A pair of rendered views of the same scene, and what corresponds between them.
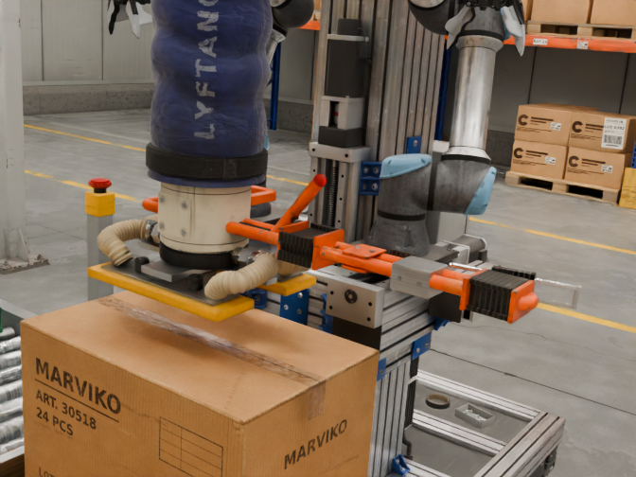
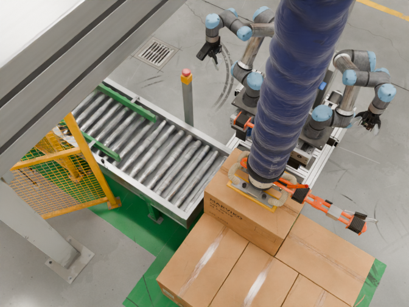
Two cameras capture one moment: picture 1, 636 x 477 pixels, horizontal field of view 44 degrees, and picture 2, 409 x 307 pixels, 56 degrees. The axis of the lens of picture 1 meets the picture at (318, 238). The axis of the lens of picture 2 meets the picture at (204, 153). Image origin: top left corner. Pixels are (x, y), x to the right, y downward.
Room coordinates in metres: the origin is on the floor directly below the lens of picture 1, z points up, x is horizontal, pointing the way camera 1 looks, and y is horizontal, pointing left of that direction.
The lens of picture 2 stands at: (0.42, 0.61, 3.27)
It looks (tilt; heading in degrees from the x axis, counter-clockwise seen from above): 60 degrees down; 358
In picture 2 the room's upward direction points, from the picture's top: straight up
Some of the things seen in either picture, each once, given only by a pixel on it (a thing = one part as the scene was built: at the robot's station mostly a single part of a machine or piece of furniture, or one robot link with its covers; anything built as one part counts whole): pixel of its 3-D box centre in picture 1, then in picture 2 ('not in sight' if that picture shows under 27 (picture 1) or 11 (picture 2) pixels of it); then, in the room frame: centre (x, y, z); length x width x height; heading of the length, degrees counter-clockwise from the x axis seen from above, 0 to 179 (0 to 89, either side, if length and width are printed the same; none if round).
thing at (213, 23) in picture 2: not in sight; (212, 25); (2.08, 0.51, 1.79); 0.09 x 0.08 x 0.11; 127
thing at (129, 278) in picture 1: (167, 279); (254, 191); (1.39, 0.27, 1.08); 0.34 x 0.10 x 0.05; 55
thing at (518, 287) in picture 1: (497, 294); (355, 225); (1.12, -0.27, 1.18); 0.08 x 0.07 x 0.05; 55
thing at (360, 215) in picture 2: (479, 276); (350, 211); (1.21, -0.26, 1.18); 0.31 x 0.03 x 0.05; 68
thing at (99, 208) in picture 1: (100, 340); (188, 112); (2.42, 0.69, 0.50); 0.07 x 0.07 x 1.00; 54
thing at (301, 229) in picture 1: (310, 244); (300, 193); (1.33, 0.01, 1.18); 0.10 x 0.08 x 0.06; 145
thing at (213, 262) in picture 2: not in sight; (263, 275); (1.04, 0.15, 0.34); 1.20 x 1.00 x 0.40; 54
